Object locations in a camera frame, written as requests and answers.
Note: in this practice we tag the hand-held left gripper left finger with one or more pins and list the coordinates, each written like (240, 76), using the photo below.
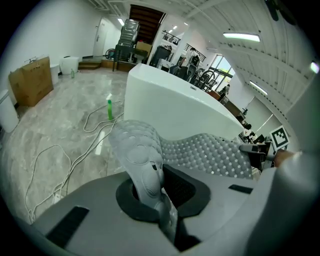
(127, 205)

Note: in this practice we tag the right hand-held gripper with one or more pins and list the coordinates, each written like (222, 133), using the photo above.
(279, 138)

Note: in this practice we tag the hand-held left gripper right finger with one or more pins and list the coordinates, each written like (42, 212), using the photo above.
(187, 192)

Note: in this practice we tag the translucent studded bath mat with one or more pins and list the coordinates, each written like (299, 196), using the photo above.
(200, 155)

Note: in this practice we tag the person's right forearm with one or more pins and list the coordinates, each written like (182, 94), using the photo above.
(287, 157)

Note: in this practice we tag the white power strip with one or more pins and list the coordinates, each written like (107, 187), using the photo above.
(57, 198)

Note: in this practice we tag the person's white shirt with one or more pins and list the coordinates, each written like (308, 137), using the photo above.
(307, 112)

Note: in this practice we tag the fluorescent ceiling light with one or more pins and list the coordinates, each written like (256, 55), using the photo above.
(241, 37)
(121, 22)
(258, 87)
(315, 67)

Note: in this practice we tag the white bathtub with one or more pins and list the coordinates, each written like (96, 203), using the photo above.
(175, 105)

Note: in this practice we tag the green plastic bottle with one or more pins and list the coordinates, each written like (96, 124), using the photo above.
(110, 110)
(72, 73)

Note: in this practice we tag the black curved faucet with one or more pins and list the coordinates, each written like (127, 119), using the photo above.
(207, 72)

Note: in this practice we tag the grey office chair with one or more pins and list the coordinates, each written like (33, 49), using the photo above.
(185, 72)

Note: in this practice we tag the black balcony railing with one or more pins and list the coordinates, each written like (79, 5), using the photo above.
(197, 53)
(171, 38)

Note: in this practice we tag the black cabinet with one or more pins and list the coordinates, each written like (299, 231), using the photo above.
(161, 56)

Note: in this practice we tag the wooden step platform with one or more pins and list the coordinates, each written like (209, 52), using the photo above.
(88, 65)

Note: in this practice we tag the small brown cardboard box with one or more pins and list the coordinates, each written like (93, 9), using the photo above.
(143, 48)

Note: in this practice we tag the white toilet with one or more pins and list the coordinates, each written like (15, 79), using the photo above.
(68, 65)
(7, 112)

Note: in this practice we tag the large brown cardboard box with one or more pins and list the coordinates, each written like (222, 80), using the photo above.
(32, 82)

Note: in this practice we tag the white door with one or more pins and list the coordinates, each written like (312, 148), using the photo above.
(99, 37)

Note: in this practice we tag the brown wooden staircase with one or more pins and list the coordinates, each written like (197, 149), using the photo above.
(147, 22)

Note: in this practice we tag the white ceramic pedestal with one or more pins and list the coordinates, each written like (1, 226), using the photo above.
(55, 75)

